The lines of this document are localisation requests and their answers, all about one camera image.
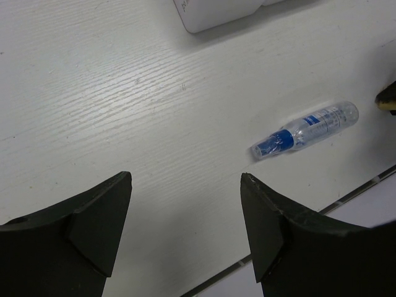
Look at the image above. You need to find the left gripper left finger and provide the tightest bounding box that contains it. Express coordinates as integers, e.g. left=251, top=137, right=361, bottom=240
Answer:
left=1, top=171, right=132, bottom=296

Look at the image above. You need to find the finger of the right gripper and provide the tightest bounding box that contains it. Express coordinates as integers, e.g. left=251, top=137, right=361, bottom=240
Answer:
left=375, top=81, right=396, bottom=116

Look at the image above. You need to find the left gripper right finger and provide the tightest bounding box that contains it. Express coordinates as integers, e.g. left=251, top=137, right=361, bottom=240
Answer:
left=240, top=173, right=395, bottom=296

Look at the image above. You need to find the blue clear spray bottle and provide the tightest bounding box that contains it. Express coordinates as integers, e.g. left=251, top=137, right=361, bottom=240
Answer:
left=251, top=101, right=359, bottom=160

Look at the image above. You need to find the left white compartment organizer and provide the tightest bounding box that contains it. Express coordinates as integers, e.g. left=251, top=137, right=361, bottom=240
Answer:
left=174, top=0, right=263, bottom=33

